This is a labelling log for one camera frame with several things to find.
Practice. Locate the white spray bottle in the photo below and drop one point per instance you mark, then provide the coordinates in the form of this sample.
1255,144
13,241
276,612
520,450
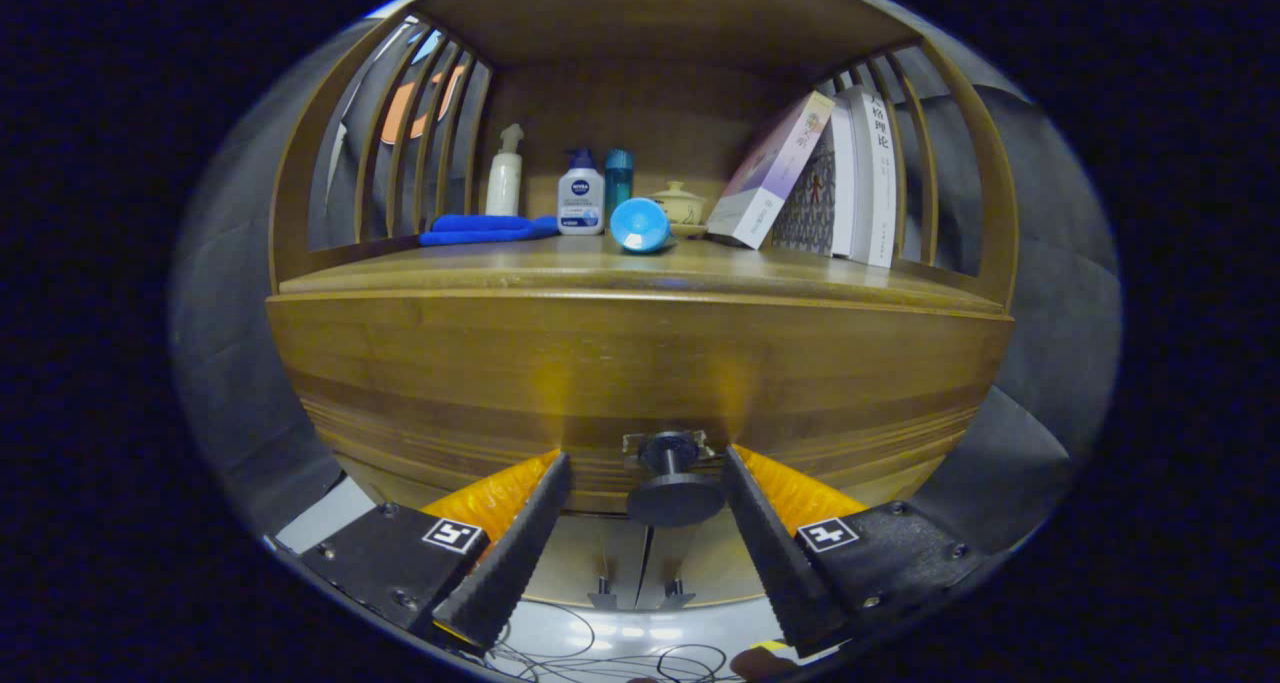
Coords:
504,178

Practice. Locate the blue and white tube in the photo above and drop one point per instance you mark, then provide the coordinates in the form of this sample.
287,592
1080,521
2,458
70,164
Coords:
640,225

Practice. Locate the wooden cabinet door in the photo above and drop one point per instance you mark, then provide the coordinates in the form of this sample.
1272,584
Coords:
715,563
590,558

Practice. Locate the white pump bottle blue label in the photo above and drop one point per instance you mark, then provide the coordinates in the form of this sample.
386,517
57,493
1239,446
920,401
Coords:
580,198

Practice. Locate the blue cloth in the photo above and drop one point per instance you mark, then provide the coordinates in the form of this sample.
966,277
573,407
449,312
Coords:
480,228

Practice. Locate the wooden cabinet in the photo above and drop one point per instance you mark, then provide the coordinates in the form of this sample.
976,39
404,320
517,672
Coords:
650,13

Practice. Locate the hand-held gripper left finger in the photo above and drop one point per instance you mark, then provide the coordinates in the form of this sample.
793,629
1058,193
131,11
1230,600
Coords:
520,553

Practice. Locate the purple and white book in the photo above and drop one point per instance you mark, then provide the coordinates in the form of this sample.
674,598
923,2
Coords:
775,168

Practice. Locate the teal bottle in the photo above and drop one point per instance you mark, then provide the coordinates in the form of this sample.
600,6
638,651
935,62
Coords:
618,173

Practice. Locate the black drawer knob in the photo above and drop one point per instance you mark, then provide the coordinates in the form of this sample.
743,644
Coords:
672,488

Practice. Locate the plain white book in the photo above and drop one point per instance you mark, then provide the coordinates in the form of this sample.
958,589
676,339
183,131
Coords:
845,178

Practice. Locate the dark patterned book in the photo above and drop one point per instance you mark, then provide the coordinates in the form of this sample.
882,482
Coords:
810,203

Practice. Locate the wooden drawer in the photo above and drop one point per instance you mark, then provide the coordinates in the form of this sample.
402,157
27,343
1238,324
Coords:
650,363

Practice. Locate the white book black lettering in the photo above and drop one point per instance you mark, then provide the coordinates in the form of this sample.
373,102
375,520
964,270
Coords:
878,178

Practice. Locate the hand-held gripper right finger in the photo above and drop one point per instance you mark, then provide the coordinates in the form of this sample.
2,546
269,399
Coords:
775,553

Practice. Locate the beige ceramic lidded cup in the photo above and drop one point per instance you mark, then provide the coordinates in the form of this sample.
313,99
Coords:
680,203

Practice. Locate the wooden countertop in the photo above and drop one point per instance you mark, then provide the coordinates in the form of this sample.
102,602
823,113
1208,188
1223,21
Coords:
560,268

